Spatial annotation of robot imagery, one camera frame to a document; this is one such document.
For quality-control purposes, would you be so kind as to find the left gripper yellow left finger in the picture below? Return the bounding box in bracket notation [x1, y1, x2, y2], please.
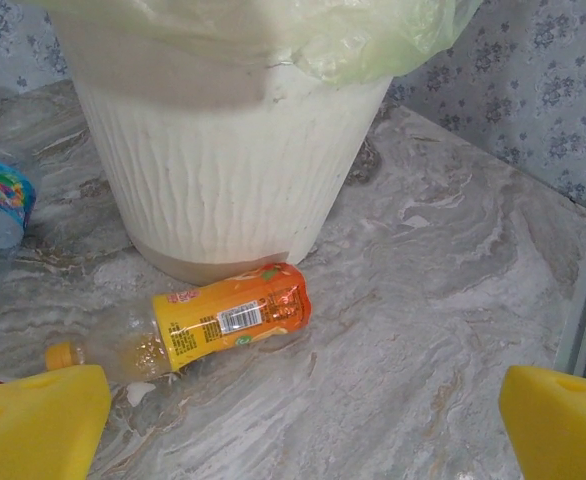
[0, 364, 112, 480]

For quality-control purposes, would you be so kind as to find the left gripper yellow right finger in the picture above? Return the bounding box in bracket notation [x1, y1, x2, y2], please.
[497, 364, 586, 480]

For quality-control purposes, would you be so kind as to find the yellow orange juice bottle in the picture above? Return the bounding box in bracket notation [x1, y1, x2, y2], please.
[45, 262, 315, 392]

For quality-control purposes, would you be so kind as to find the white ribbed plastic bin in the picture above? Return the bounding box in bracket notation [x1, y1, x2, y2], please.
[47, 0, 394, 284]

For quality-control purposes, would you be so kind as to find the small white plastic scrap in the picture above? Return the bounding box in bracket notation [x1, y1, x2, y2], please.
[125, 380, 158, 407]

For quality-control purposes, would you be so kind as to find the colourful blue label clear bottle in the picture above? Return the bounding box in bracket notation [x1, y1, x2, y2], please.
[0, 142, 44, 276]

